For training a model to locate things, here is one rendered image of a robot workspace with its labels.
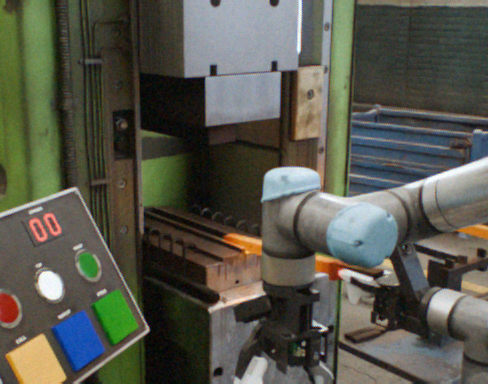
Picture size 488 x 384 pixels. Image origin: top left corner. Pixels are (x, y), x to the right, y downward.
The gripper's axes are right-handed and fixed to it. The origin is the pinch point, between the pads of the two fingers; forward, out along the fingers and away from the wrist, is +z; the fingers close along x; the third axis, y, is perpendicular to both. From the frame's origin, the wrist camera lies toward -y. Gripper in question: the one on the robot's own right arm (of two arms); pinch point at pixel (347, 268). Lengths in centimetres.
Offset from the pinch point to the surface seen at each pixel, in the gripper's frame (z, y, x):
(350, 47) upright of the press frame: 41, -37, 47
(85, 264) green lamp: 15.4, -8.3, -46.4
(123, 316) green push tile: 11.5, 0.8, -42.4
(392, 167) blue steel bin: 237, 64, 318
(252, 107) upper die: 26.8, -27.9, 0.5
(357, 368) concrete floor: 102, 103, 125
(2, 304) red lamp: 7, -9, -64
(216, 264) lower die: 27.6, 3.7, -9.6
